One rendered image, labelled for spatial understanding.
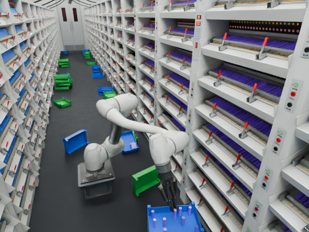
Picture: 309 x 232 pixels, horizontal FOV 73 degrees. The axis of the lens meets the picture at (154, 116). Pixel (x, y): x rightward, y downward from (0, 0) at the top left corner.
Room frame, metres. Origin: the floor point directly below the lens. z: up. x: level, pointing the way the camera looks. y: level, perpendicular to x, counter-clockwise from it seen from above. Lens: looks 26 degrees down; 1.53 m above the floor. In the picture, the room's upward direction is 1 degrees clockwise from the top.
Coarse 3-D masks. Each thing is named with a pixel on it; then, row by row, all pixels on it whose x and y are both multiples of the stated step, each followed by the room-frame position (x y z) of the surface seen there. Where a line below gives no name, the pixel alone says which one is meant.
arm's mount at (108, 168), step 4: (108, 160) 1.68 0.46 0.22; (80, 164) 1.62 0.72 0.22; (84, 164) 1.62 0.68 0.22; (104, 164) 1.62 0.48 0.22; (108, 164) 1.62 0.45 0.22; (80, 168) 1.56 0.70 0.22; (84, 168) 1.56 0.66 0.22; (104, 168) 1.56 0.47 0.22; (108, 168) 1.56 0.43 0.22; (80, 172) 1.51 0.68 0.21; (84, 172) 1.51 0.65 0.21; (108, 172) 1.51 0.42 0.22; (112, 172) 1.51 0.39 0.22; (80, 176) 1.45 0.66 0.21; (84, 176) 1.45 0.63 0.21; (100, 176) 1.45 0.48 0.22; (104, 176) 1.45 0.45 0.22; (108, 176) 1.45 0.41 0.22; (112, 176) 1.46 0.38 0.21; (80, 180) 1.40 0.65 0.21; (84, 180) 1.40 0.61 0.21; (88, 180) 1.40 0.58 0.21; (92, 180) 1.40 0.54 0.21; (96, 180) 1.41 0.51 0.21
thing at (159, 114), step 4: (160, 112) 2.00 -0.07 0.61; (164, 112) 2.00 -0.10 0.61; (160, 116) 1.99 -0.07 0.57; (168, 116) 1.94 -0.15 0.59; (160, 120) 1.92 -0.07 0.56; (164, 120) 1.90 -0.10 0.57; (164, 124) 1.83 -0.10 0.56; (168, 124) 1.81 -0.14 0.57; (168, 128) 1.74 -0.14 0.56; (172, 128) 1.72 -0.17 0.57
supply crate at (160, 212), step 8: (152, 208) 0.91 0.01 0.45; (160, 208) 0.92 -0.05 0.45; (168, 208) 0.93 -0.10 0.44; (184, 208) 0.94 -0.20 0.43; (192, 208) 0.93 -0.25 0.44; (160, 216) 0.89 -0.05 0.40; (168, 216) 0.90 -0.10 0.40; (176, 216) 0.90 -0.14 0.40; (184, 216) 0.90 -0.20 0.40; (192, 216) 0.90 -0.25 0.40; (152, 224) 0.84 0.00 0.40; (160, 224) 0.84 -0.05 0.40; (168, 224) 0.84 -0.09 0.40; (176, 224) 0.84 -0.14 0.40; (184, 224) 0.84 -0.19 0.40; (192, 224) 0.84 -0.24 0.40; (200, 224) 0.81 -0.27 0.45
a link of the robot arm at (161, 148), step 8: (152, 136) 0.97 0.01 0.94; (160, 136) 0.96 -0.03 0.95; (152, 144) 0.94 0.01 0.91; (160, 144) 0.93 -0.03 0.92; (168, 144) 0.95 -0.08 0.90; (152, 152) 0.92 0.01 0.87; (160, 152) 0.91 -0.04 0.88; (168, 152) 0.92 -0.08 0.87; (160, 160) 0.90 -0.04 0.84; (168, 160) 0.91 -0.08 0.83
